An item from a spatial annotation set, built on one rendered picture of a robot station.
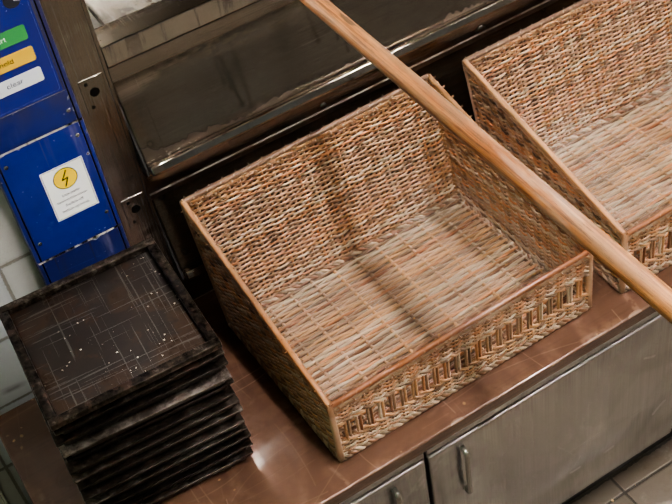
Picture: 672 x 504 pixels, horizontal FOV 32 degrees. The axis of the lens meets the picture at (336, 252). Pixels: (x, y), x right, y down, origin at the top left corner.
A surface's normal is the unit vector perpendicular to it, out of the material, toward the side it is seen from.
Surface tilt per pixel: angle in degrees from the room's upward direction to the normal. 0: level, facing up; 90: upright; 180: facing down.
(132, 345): 0
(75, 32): 90
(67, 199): 90
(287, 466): 0
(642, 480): 0
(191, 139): 70
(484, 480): 90
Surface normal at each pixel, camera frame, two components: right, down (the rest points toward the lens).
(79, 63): 0.51, 0.55
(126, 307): -0.14, -0.70
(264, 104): 0.44, 0.28
